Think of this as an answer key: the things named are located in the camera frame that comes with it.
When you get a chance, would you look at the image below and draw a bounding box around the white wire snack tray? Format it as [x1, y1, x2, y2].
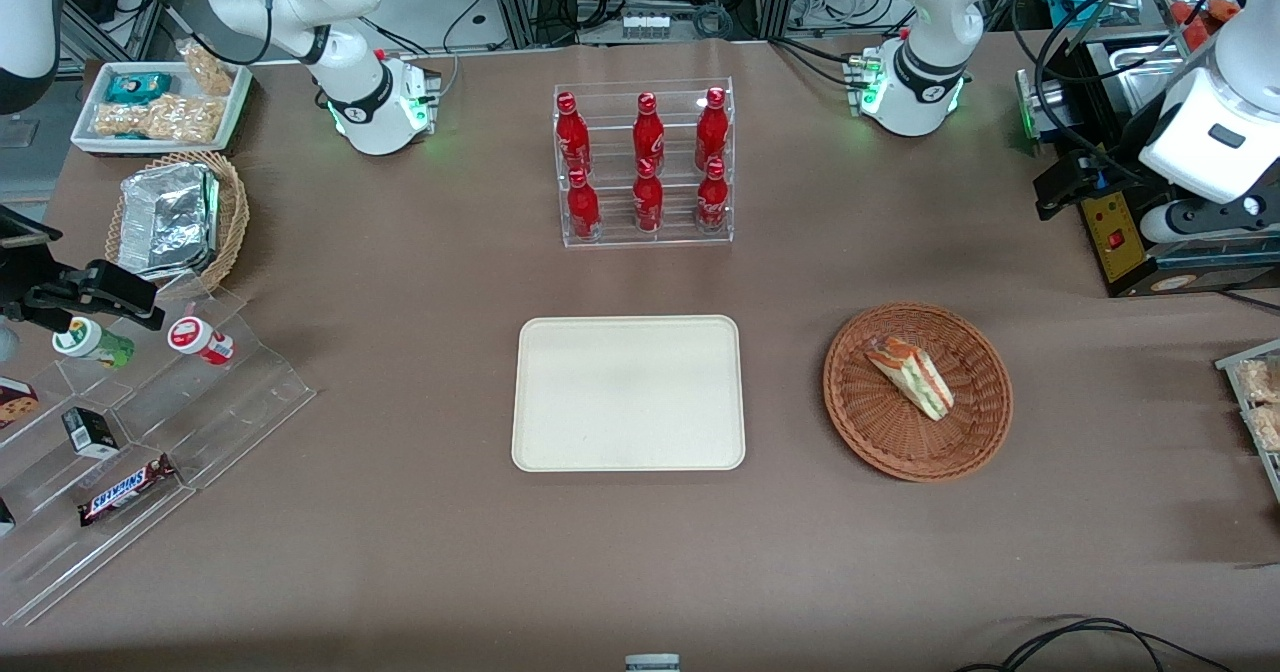
[1214, 337, 1280, 505]

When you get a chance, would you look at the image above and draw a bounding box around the brown cookie box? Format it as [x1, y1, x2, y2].
[0, 376, 41, 431]

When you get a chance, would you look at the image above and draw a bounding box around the clear bag of peanuts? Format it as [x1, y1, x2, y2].
[177, 39, 237, 99]
[93, 94, 223, 144]

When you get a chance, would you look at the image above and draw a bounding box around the brown round wicker basket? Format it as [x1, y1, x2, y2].
[823, 302, 1015, 483]

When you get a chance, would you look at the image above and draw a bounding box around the teal snack packet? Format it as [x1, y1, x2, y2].
[104, 72, 174, 106]

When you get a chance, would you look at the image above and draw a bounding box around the green can with white lid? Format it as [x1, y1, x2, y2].
[52, 317, 136, 371]

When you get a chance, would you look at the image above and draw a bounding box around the red can with white lid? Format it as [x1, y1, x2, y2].
[166, 315, 237, 367]

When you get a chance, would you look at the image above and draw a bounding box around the yellow black control box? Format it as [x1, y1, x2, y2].
[1078, 190, 1161, 289]

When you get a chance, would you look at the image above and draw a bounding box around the clear acrylic bottle rack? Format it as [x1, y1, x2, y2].
[553, 77, 736, 250]

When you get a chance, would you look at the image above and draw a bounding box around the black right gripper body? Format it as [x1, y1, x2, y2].
[0, 207, 63, 325]

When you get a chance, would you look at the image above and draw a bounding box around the Snickers chocolate bar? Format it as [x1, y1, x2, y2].
[78, 454, 179, 528]

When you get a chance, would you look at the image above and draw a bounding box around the small black box with barcode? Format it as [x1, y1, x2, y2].
[61, 406, 121, 461]

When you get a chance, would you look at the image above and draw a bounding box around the black floor cable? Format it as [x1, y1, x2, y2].
[950, 616, 1237, 672]

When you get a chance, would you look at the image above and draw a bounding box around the red cola bottle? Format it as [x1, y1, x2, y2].
[632, 158, 666, 235]
[555, 92, 592, 176]
[631, 92, 667, 168]
[694, 87, 730, 168]
[696, 157, 731, 235]
[566, 169, 603, 244]

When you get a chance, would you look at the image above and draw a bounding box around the cream plastic serving tray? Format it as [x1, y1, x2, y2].
[511, 315, 748, 473]

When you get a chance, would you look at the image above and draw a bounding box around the wrapped triangular sandwich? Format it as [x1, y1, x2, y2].
[864, 337, 956, 423]

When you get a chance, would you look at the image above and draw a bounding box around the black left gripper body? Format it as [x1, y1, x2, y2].
[1062, 148, 1143, 215]

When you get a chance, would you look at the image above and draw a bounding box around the light wicker basket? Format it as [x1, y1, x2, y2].
[104, 150, 251, 298]

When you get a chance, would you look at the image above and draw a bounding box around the aluminium foil container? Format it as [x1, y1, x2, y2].
[117, 163, 222, 282]

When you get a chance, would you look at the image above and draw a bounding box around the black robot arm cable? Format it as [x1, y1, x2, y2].
[1010, 0, 1247, 189]

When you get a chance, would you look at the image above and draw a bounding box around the black framed metal machine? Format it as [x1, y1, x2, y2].
[1016, 30, 1280, 300]

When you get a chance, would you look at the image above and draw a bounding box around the clear acrylic tiered rack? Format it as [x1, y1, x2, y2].
[0, 282, 317, 629]

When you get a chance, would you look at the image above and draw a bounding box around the white rectangular snack tray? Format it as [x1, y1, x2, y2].
[70, 60, 253, 158]

